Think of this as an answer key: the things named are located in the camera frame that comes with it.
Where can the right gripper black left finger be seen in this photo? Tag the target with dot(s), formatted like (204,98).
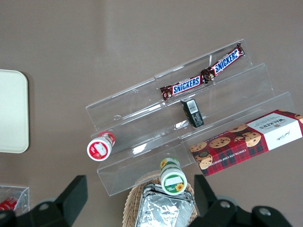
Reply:
(71,198)

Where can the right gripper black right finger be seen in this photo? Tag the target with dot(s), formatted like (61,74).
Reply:
(208,208)

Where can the tan wicker basket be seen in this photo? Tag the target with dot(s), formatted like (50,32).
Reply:
(130,203)

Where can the cream plastic tray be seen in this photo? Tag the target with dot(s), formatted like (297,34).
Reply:
(11,111)

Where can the green lid sunflower cup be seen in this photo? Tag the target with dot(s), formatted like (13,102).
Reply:
(174,183)

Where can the silver foil container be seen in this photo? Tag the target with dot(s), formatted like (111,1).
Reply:
(161,210)

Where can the clear acrylic can holder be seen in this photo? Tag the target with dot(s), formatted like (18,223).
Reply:
(23,196)

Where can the red lid yogurt cup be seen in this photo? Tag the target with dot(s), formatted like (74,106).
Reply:
(98,149)

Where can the Walkers shortbread red tartan box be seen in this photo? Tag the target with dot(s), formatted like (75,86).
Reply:
(236,151)

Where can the red Coca-Cola can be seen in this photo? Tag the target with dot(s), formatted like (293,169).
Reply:
(7,204)

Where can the small black chocolate box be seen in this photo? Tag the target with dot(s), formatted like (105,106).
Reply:
(193,113)

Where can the clear acrylic tiered stand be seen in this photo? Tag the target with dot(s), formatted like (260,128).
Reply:
(142,111)

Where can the Snickers chocolate bar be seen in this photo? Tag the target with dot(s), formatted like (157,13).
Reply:
(185,85)
(225,62)

